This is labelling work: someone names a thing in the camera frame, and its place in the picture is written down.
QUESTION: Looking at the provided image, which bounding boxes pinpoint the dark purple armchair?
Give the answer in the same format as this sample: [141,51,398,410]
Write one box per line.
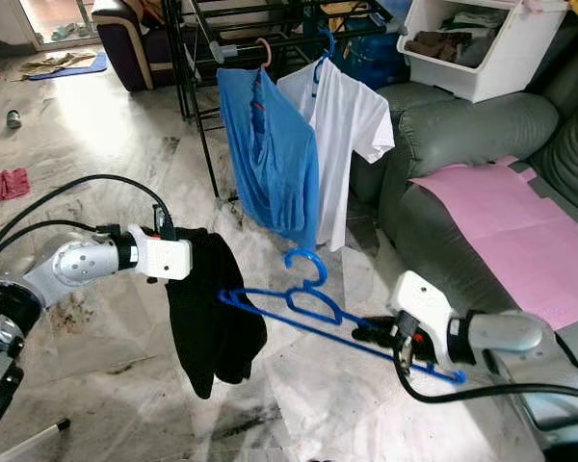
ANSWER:
[92,0,179,94]

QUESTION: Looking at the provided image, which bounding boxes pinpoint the black garment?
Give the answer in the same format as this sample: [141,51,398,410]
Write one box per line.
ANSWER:
[167,229,269,399]

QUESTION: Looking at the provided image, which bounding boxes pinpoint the white shirt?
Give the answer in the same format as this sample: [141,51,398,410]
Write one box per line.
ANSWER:
[275,58,396,253]

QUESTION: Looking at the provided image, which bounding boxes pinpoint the blue plastic hanger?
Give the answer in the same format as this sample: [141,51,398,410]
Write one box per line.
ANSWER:
[313,27,338,83]
[217,248,466,386]

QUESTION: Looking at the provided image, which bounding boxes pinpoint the blue shirt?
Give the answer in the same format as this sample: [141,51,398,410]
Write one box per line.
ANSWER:
[217,67,321,253]

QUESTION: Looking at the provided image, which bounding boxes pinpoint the blue floor mat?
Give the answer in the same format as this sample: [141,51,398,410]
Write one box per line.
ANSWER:
[24,50,112,83]

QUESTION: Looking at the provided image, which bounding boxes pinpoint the white storage box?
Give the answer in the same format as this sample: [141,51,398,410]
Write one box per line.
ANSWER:
[397,0,569,104]

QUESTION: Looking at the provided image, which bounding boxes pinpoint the black drying rack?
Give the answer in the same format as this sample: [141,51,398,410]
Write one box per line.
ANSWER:
[164,0,410,203]

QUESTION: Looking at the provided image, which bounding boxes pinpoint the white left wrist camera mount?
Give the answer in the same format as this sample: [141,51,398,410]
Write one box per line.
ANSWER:
[132,227,194,282]

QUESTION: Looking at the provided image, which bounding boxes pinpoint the pink mat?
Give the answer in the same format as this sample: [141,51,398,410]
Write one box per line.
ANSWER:
[409,156,578,331]

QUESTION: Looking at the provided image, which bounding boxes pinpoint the brown folded clothes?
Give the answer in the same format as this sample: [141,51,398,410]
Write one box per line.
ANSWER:
[407,29,487,66]

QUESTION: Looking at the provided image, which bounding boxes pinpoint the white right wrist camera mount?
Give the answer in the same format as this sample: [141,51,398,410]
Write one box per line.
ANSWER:
[387,271,459,372]

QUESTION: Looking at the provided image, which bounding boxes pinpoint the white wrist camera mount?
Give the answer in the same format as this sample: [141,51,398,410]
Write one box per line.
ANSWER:
[387,271,459,372]
[132,227,194,282]

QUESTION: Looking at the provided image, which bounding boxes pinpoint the grey-green sofa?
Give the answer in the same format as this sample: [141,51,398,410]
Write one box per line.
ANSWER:
[347,10,578,386]

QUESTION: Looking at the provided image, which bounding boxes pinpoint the white stick with black tip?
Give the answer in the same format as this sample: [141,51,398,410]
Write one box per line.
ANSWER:
[0,418,71,462]

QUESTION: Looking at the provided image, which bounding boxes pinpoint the pink hanger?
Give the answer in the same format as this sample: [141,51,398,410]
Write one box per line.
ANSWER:
[255,37,276,70]

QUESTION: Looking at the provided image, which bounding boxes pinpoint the dark blue bag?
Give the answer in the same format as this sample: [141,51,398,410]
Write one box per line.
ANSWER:
[332,27,410,92]

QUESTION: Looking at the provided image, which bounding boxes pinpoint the red floor cloth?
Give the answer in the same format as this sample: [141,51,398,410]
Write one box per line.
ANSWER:
[0,167,32,206]

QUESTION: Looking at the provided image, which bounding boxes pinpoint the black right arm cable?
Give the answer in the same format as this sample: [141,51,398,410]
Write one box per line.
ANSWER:
[393,327,578,405]

